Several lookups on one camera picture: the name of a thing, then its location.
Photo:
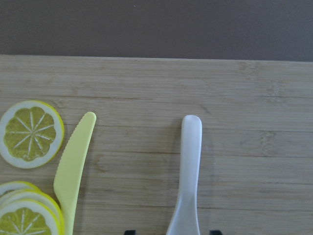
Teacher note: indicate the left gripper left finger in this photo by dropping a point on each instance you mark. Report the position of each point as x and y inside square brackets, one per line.
[130, 232]

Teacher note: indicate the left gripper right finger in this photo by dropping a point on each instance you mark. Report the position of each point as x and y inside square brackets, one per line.
[215, 232]

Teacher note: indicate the bamboo cutting board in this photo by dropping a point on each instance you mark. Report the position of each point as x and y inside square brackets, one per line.
[256, 175]

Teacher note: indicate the yellow plastic knife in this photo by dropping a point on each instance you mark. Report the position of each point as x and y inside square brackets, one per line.
[68, 176]

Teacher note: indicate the top stacked lemon slice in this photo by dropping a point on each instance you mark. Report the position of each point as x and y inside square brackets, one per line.
[28, 217]

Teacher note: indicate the middle stacked lemon slice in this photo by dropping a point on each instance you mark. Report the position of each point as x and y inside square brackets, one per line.
[34, 195]

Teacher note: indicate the single lemon slice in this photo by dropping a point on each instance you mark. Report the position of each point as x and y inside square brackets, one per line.
[31, 134]

